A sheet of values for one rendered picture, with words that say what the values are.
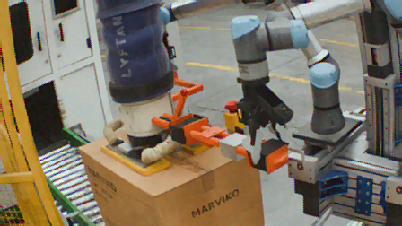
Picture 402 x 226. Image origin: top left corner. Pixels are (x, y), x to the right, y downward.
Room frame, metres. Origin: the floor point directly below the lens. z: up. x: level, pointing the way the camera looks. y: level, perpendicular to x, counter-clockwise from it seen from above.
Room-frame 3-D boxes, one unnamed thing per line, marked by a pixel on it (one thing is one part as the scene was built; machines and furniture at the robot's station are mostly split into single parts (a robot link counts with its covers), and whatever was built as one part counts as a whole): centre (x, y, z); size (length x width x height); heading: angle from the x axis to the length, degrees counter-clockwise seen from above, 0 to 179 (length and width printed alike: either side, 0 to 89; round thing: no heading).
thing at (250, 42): (1.24, -0.15, 1.52); 0.09 x 0.08 x 0.11; 86
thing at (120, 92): (1.72, 0.17, 1.33); 0.23 x 0.23 x 0.04
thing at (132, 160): (1.67, 0.26, 1.11); 0.34 x 0.10 x 0.05; 33
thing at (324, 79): (1.72, -0.46, 1.20); 0.13 x 0.12 x 0.14; 158
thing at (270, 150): (1.21, -0.14, 1.22); 0.08 x 0.07 x 0.05; 33
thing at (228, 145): (1.33, -0.08, 1.21); 0.07 x 0.07 x 0.04; 33
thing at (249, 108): (1.24, -0.14, 1.36); 0.09 x 0.08 x 0.12; 33
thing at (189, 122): (1.51, 0.04, 1.22); 0.10 x 0.08 x 0.06; 123
